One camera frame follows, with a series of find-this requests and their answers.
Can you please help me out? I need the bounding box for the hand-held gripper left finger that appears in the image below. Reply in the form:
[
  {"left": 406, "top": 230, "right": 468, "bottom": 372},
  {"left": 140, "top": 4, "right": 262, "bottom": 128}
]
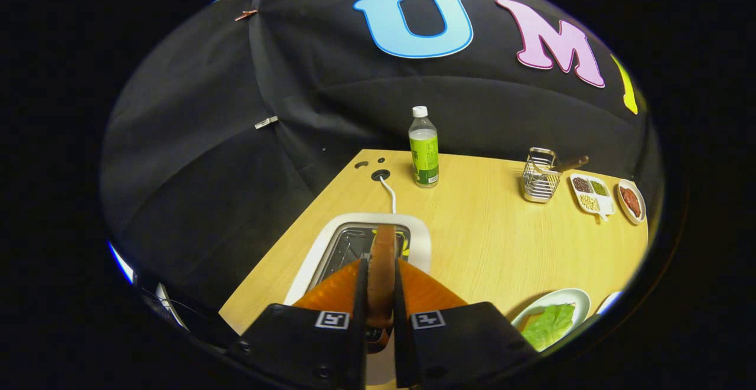
[{"left": 227, "top": 257, "right": 370, "bottom": 390}]

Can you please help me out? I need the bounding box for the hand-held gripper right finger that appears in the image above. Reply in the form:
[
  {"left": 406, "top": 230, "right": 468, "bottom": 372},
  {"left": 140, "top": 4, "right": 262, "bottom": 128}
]
[{"left": 393, "top": 258, "right": 541, "bottom": 390}]

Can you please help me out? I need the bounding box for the plain bread slice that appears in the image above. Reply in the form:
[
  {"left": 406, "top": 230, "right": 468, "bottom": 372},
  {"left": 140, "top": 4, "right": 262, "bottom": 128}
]
[{"left": 366, "top": 225, "right": 397, "bottom": 352}]

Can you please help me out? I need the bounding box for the green lettuce leaf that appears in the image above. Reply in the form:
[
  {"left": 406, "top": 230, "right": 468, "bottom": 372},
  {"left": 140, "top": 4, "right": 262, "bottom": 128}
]
[{"left": 521, "top": 303, "right": 576, "bottom": 352}]

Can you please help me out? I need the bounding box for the white toaster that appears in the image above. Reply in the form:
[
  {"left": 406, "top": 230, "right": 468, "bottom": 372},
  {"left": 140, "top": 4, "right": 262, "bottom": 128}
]
[{"left": 283, "top": 213, "right": 432, "bottom": 388}]

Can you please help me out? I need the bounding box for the green label water bottle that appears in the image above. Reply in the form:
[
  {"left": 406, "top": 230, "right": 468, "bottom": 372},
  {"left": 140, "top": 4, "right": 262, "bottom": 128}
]
[{"left": 409, "top": 106, "right": 440, "bottom": 189}]

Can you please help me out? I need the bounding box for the light green plate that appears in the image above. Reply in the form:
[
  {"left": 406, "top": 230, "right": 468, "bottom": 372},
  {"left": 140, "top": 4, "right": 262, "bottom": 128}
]
[{"left": 511, "top": 288, "right": 591, "bottom": 355}]

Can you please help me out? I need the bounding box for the square white plate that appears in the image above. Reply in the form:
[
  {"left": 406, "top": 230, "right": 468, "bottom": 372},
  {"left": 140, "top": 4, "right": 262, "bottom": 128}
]
[{"left": 595, "top": 291, "right": 623, "bottom": 317}]

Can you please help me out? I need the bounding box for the black backdrop cloth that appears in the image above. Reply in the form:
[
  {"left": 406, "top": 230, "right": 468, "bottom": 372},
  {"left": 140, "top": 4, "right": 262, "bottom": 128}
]
[{"left": 99, "top": 0, "right": 662, "bottom": 343}]

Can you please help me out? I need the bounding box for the white divided dish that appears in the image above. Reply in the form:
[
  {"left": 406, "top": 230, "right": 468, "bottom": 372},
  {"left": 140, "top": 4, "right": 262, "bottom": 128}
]
[{"left": 569, "top": 173, "right": 616, "bottom": 222}]

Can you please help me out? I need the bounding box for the round white plate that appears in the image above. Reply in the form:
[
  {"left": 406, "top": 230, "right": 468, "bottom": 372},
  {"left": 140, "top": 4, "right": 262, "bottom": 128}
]
[{"left": 617, "top": 179, "right": 647, "bottom": 226}]

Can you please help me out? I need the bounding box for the brown meat steak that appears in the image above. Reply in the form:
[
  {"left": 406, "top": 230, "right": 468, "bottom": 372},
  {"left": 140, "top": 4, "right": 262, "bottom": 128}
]
[{"left": 620, "top": 186, "right": 641, "bottom": 218}]

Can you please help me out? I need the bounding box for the white toaster cable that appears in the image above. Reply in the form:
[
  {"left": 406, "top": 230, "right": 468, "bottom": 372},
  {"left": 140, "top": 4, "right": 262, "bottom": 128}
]
[{"left": 379, "top": 175, "right": 397, "bottom": 215}]

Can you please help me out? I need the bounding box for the metal wire utensil holder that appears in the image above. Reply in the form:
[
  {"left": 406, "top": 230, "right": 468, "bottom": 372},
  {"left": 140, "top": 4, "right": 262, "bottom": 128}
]
[{"left": 522, "top": 147, "right": 563, "bottom": 204}]

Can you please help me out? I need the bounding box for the wooden handled utensil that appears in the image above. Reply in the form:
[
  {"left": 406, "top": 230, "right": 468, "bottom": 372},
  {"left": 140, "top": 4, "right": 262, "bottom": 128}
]
[{"left": 552, "top": 155, "right": 590, "bottom": 173}]

